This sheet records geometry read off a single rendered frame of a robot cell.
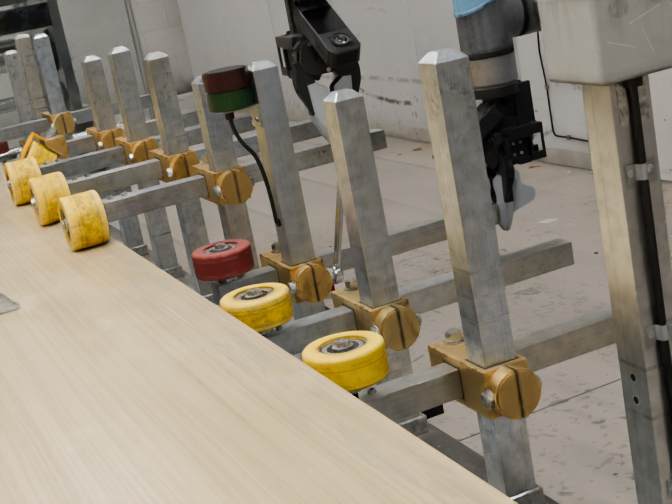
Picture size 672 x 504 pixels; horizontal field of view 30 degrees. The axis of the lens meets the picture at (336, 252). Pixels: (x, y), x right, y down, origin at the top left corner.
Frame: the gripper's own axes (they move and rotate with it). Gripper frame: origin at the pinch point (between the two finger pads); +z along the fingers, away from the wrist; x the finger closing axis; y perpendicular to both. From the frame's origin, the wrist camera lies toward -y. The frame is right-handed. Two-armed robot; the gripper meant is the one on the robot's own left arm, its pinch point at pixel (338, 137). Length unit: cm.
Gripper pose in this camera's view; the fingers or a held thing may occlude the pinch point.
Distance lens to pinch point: 165.1
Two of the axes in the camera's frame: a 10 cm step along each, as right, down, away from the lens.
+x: -9.0, 2.6, -3.4
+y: -4.0, -1.8, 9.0
